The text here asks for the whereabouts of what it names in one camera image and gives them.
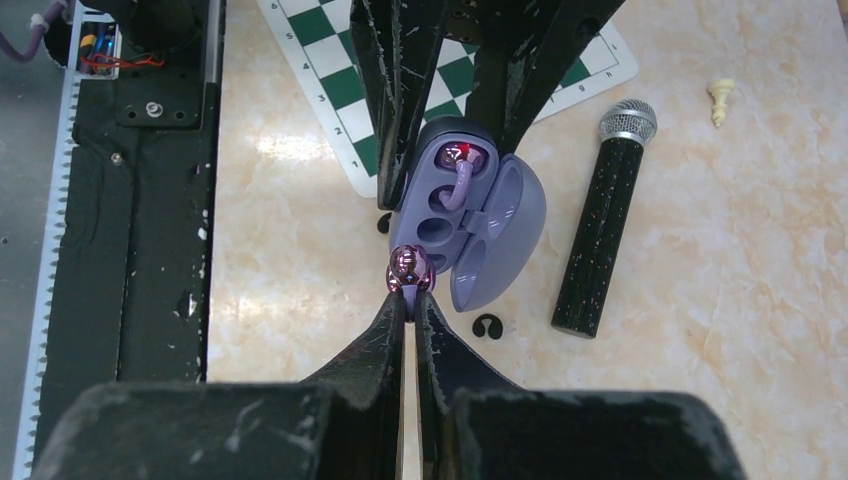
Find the black earbud lower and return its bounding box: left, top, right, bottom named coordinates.
left=377, top=212, right=391, bottom=234

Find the black earbud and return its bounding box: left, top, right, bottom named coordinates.
left=472, top=313, right=504, bottom=340
left=377, top=212, right=391, bottom=234

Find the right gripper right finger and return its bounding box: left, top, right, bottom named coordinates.
left=414, top=293, right=745, bottom=479

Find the purple earbud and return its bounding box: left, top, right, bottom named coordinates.
left=385, top=245, right=436, bottom=323
left=435, top=142, right=488, bottom=211

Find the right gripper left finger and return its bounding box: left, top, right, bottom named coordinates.
left=33, top=293, right=406, bottom=479

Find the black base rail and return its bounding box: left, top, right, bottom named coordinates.
left=13, top=1, right=225, bottom=479

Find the black earbud upper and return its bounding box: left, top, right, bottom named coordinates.
left=472, top=313, right=504, bottom=340

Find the green white chessboard mat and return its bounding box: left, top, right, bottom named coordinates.
left=254, top=0, right=640, bottom=200

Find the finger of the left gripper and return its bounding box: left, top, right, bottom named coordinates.
left=350, top=0, right=450, bottom=211
left=465, top=0, right=623, bottom=153

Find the black glitter microphone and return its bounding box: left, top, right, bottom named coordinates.
left=551, top=99, right=658, bottom=339

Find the lavender earbud charging case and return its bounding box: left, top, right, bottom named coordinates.
left=389, top=116, right=547, bottom=312

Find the cream chess pawn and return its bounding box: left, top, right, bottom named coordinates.
left=707, top=78, right=736, bottom=128

